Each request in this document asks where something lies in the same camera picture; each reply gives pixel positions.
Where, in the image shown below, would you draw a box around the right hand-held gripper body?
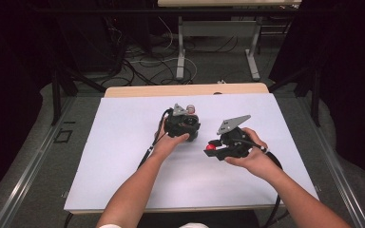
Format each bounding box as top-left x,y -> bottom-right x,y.
216,114 -> 252,159

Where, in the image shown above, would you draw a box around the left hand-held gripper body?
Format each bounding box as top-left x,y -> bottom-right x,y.
163,103 -> 202,138

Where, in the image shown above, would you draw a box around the person's left hand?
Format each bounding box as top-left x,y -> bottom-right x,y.
153,122 -> 190,159

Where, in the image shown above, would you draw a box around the person's right hand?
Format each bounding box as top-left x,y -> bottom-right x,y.
224,127 -> 281,181

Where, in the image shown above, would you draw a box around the light wooden table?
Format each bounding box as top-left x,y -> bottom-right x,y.
104,83 -> 270,99

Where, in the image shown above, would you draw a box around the white table board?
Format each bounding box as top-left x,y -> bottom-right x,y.
64,92 -> 320,213

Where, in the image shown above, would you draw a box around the person's dark trousers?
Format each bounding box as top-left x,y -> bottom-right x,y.
137,210 -> 261,228

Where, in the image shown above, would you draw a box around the black metal stand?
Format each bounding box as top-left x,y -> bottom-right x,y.
50,63 -> 107,126
267,63 -> 321,128

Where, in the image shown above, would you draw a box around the desk with white legs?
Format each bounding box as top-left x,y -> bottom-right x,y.
157,0 -> 302,82

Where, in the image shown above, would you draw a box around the black horizontal bar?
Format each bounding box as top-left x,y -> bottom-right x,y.
34,8 -> 331,14

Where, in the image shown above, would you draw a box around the dark curtain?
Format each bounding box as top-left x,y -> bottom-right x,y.
0,0 -> 56,208
269,0 -> 365,189

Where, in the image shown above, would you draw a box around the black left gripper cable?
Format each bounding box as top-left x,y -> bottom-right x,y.
137,107 -> 174,169

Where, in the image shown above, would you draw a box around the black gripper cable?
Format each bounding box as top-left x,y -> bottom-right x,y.
240,138 -> 283,228
137,107 -> 174,169

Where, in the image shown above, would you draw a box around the white floor cable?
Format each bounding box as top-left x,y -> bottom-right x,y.
129,15 -> 199,84

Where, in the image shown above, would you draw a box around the black floor cable bundle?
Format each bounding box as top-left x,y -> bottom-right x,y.
101,15 -> 201,87

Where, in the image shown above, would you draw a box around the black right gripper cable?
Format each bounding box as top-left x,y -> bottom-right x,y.
240,138 -> 283,228

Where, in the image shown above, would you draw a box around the metal floor rail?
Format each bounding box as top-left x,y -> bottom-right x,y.
0,96 -> 77,228
298,96 -> 365,228

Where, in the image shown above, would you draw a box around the black floor socket frame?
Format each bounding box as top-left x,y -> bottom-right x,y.
53,128 -> 74,144

